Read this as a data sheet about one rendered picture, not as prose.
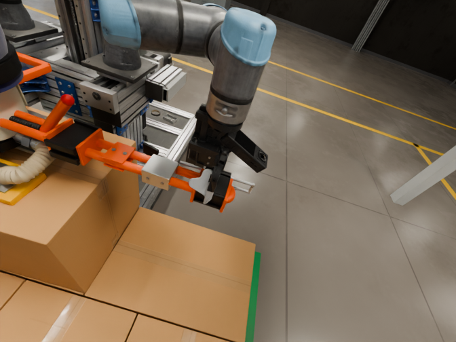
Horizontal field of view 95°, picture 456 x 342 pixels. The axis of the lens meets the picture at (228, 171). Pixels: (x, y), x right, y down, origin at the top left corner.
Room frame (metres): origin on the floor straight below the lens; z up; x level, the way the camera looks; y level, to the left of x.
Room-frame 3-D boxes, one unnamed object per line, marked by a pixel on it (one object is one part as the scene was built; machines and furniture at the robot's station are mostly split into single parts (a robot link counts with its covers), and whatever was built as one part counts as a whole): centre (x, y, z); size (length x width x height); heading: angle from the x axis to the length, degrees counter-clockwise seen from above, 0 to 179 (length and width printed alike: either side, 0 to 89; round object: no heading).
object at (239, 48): (0.35, 0.04, 1.37); 0.09 x 0.08 x 0.11; 37
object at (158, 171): (0.33, 0.16, 1.07); 0.07 x 0.07 x 0.04; 2
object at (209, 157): (0.34, 0.05, 1.21); 0.09 x 0.08 x 0.12; 92
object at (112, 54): (0.86, 0.60, 1.09); 0.15 x 0.15 x 0.10
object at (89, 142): (0.33, 0.37, 1.07); 0.10 x 0.08 x 0.06; 2
